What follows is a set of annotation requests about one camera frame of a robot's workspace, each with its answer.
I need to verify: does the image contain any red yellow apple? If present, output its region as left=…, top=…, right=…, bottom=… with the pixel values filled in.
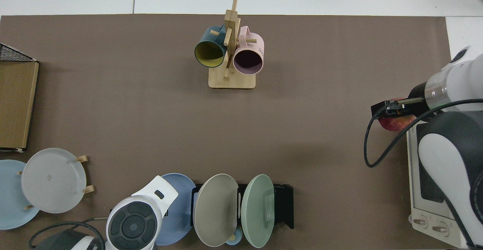
left=378, top=98, right=416, bottom=132

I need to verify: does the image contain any black dish rack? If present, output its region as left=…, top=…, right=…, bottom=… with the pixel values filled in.
left=191, top=183, right=294, bottom=230

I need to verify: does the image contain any green plate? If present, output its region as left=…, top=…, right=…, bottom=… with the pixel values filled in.
left=241, top=174, right=275, bottom=248

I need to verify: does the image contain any beige plate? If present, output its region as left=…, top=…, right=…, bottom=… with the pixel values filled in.
left=192, top=173, right=239, bottom=247

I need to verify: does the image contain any wooden plate rack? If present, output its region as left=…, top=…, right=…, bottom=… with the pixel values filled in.
left=17, top=155, right=95, bottom=210

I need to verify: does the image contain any grey plate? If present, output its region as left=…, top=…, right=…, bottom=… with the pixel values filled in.
left=21, top=148, right=87, bottom=214

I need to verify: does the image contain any light blue plate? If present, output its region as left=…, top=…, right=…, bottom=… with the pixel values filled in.
left=0, top=160, right=40, bottom=230

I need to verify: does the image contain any pale toaster oven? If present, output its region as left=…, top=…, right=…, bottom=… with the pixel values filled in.
left=406, top=120, right=477, bottom=249

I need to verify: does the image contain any pink cup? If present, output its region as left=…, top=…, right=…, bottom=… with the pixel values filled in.
left=232, top=26, right=265, bottom=75

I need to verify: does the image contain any wooden cup stand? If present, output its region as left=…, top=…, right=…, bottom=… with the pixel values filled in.
left=208, top=0, right=256, bottom=89

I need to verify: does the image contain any dark blue cup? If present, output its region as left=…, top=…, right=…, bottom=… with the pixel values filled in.
left=194, top=25, right=228, bottom=69

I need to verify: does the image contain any small blue round thing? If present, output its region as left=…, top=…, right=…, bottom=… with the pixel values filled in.
left=225, top=227, right=243, bottom=246

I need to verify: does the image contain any brown table cloth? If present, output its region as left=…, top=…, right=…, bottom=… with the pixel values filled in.
left=0, top=14, right=454, bottom=250

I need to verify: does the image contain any wire basket with wooden floor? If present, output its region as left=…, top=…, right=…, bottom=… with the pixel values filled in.
left=0, top=43, right=40, bottom=153

